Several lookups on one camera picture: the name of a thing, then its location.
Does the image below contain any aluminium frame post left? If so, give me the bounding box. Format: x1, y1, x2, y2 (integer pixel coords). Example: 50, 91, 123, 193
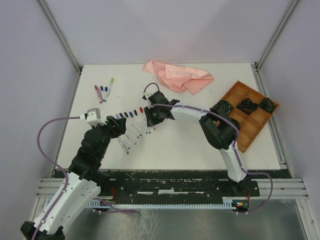
36, 0, 83, 73

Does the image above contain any black coiled cable bundle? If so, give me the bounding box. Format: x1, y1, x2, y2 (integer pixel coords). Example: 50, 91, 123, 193
258, 97, 279, 114
236, 97, 259, 116

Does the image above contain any green-tipped white pen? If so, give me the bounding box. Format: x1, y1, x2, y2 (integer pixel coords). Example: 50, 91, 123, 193
118, 138, 129, 155

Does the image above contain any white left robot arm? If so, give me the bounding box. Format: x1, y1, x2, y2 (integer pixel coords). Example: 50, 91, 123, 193
20, 114, 127, 240

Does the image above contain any aluminium frame post right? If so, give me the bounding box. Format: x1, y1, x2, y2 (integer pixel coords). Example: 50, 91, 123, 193
255, 0, 301, 71

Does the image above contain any black mounting base plate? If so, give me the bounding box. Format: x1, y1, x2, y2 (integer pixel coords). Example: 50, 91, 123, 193
82, 170, 261, 204

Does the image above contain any pink cloth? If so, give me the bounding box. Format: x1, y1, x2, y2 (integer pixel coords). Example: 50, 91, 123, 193
142, 60, 214, 95

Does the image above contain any white cable duct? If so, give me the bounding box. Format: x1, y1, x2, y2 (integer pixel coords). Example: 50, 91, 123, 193
87, 197, 238, 209

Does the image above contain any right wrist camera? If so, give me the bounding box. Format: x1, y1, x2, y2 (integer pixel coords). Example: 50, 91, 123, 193
142, 91, 151, 101

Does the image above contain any pink capped pen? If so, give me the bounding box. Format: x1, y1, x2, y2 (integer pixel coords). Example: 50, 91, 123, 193
100, 86, 107, 102

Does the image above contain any light green capped pen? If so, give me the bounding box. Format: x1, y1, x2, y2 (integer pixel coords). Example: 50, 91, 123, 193
106, 77, 115, 98

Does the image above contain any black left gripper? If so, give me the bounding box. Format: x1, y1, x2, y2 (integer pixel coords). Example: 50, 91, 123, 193
91, 114, 127, 159

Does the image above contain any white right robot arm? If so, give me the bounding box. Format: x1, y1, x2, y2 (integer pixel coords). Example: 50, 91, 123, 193
142, 90, 251, 196

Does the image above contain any green black coiled bundle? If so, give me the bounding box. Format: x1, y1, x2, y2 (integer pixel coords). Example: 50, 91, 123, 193
217, 99, 234, 114

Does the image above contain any aluminium frame post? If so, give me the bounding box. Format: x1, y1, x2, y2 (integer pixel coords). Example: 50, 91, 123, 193
255, 0, 301, 71
36, 0, 83, 73

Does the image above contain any magenta capped pen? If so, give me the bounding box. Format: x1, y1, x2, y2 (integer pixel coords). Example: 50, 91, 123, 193
94, 85, 103, 104

